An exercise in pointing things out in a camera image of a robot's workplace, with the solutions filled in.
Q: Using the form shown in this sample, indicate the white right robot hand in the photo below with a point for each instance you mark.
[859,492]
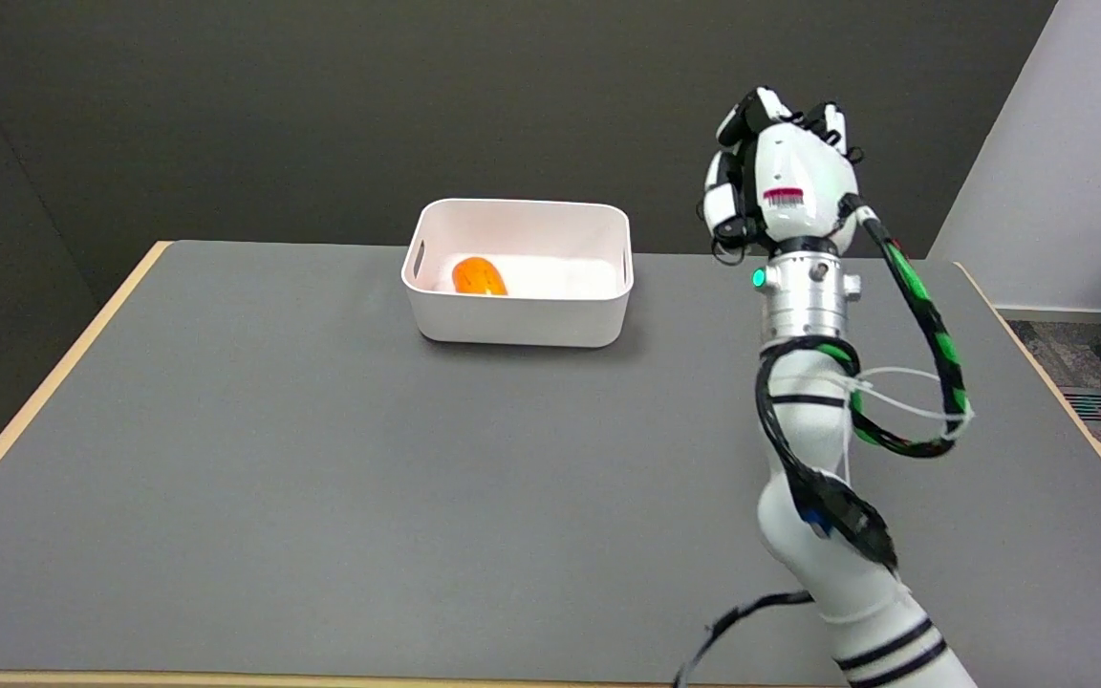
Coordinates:
[780,182]

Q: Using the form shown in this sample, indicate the orange mango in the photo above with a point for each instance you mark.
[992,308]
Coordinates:
[479,276]

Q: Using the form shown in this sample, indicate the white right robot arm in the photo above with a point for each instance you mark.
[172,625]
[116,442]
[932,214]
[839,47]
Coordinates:
[828,459]

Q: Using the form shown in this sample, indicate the white plastic box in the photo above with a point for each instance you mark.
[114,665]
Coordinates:
[519,272]

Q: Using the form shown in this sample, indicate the floor vent grille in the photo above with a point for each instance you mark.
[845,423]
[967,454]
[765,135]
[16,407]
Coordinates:
[1099,405]

